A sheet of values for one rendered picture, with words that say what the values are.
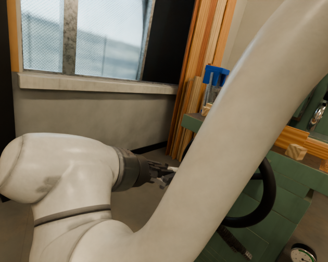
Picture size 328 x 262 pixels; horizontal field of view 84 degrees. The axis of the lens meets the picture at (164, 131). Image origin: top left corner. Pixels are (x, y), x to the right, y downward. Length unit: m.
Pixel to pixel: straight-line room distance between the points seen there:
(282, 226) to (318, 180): 0.20
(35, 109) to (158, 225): 1.39
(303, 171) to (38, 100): 1.47
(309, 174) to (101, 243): 0.60
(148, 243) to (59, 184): 0.15
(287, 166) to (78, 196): 0.60
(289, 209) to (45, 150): 0.69
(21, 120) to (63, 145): 1.23
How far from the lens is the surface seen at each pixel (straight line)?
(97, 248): 0.24
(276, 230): 0.80
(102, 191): 0.30
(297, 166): 0.70
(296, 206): 0.74
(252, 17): 3.54
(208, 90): 1.61
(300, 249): 0.73
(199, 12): 2.27
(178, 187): 0.16
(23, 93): 1.46
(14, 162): 0.28
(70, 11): 1.56
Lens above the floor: 1.09
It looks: 20 degrees down
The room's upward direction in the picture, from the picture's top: 13 degrees clockwise
